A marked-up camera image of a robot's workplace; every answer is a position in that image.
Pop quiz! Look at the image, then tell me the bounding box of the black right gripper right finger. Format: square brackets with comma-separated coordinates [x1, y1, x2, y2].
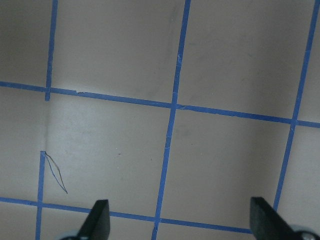
[250, 197, 303, 240]

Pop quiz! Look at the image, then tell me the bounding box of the loose blue thread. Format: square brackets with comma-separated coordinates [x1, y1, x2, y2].
[44, 151, 68, 194]

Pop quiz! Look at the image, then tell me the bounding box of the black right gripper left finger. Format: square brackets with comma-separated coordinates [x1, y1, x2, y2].
[76, 199, 111, 240]

